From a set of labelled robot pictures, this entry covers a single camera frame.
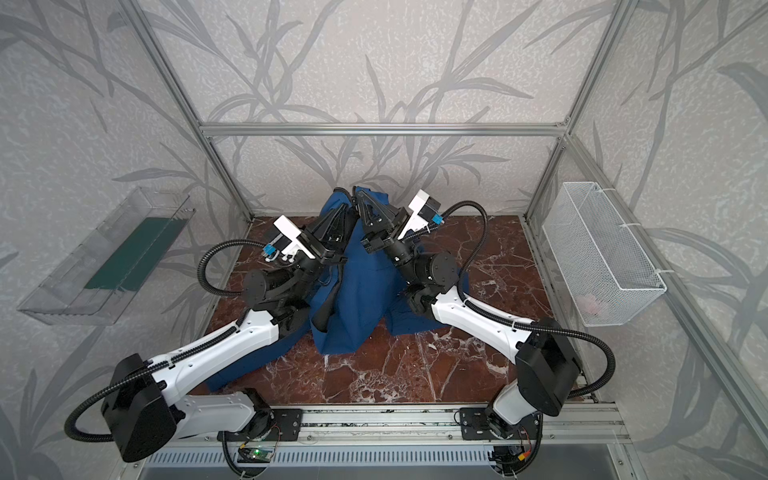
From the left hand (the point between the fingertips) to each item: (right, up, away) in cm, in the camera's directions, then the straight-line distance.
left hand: (348, 201), depth 52 cm
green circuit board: (-25, -58, +19) cm, 66 cm away
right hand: (+3, +3, +1) cm, 4 cm away
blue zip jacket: (-1, -21, +14) cm, 25 cm away
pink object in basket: (+55, -22, +21) cm, 63 cm away
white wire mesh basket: (+52, -14, +10) cm, 54 cm away
